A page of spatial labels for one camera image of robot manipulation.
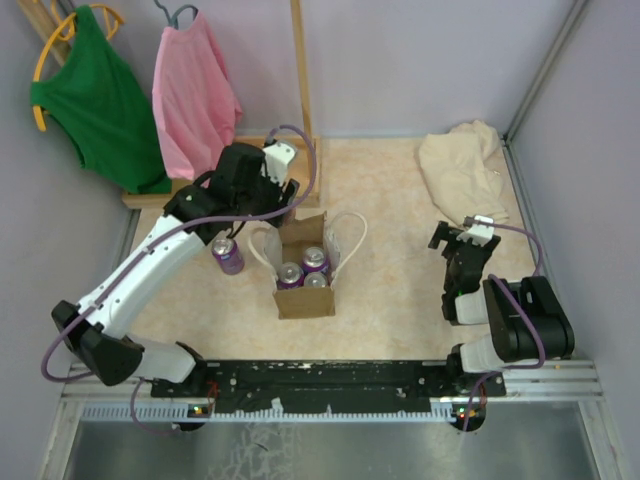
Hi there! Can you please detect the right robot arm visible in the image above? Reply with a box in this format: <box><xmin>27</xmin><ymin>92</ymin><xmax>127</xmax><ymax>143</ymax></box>
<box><xmin>428</xmin><ymin>215</ymin><xmax>575</xmax><ymax>396</ymax></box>

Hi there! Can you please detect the white cable duct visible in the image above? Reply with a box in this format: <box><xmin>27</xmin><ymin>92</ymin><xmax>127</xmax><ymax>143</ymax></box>
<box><xmin>79</xmin><ymin>399</ymin><xmax>482</xmax><ymax>425</ymax></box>

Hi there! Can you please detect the aluminium rail frame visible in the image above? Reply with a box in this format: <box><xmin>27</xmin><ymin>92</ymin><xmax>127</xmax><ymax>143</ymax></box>
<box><xmin>61</xmin><ymin>360</ymin><xmax>604</xmax><ymax>402</ymax></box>

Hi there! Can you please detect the yellow clothes hanger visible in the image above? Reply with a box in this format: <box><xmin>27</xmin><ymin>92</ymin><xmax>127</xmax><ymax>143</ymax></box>
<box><xmin>32</xmin><ymin>1</ymin><xmax>126</xmax><ymax>132</ymax></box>

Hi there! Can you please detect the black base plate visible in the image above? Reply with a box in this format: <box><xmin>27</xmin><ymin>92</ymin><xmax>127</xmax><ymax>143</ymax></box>
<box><xmin>151</xmin><ymin>360</ymin><xmax>480</xmax><ymax>414</ymax></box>

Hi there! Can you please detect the canvas bag with white handles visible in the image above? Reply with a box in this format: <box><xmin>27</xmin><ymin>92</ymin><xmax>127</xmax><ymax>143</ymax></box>
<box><xmin>247</xmin><ymin>211</ymin><xmax>368</xmax><ymax>320</ymax></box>

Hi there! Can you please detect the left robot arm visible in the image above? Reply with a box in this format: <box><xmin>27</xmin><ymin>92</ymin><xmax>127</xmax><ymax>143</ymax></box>
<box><xmin>52</xmin><ymin>139</ymin><xmax>299</xmax><ymax>397</ymax></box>

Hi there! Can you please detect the wooden clothes rack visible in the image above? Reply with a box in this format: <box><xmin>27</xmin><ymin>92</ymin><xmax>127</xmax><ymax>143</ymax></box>
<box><xmin>16</xmin><ymin>1</ymin><xmax>321</xmax><ymax>210</ymax></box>

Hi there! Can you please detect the pink shirt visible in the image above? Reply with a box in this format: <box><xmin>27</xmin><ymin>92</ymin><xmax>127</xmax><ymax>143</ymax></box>
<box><xmin>152</xmin><ymin>13</ymin><xmax>243</xmax><ymax>180</ymax></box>

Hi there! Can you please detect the purple can front left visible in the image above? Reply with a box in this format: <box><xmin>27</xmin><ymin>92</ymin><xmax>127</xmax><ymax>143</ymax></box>
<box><xmin>277</xmin><ymin>262</ymin><xmax>305</xmax><ymax>290</ymax></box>

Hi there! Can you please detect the cream folded cloth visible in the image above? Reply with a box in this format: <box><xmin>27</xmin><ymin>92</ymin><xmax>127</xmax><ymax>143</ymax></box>
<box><xmin>417</xmin><ymin>120</ymin><xmax>509</xmax><ymax>225</ymax></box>

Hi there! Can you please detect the red soda can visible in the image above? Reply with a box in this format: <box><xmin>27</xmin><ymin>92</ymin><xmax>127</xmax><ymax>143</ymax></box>
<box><xmin>283</xmin><ymin>209</ymin><xmax>296</xmax><ymax>225</ymax></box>

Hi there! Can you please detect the grey clothes hanger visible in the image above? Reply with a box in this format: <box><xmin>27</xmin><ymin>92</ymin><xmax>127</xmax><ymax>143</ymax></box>
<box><xmin>153</xmin><ymin>0</ymin><xmax>199</xmax><ymax>30</ymax></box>

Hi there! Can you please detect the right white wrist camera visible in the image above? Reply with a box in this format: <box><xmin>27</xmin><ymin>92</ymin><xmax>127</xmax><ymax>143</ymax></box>
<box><xmin>457</xmin><ymin>215</ymin><xmax>495</xmax><ymax>247</ymax></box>

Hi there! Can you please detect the green tank top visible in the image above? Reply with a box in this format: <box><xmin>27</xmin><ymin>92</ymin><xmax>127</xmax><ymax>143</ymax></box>
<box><xmin>30</xmin><ymin>5</ymin><xmax>172</xmax><ymax>194</ymax></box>

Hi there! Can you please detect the purple can middle right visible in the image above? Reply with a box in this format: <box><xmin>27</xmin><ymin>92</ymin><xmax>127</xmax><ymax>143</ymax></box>
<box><xmin>302</xmin><ymin>246</ymin><xmax>330</xmax><ymax>275</ymax></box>

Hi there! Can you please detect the metal corner post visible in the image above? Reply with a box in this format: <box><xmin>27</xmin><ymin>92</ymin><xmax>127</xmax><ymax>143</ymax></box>
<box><xmin>502</xmin><ymin>0</ymin><xmax>591</xmax><ymax>146</ymax></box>

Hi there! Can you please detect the purple soda can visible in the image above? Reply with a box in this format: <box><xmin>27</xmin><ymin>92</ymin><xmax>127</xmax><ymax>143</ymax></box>
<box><xmin>211</xmin><ymin>238</ymin><xmax>245</xmax><ymax>275</ymax></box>

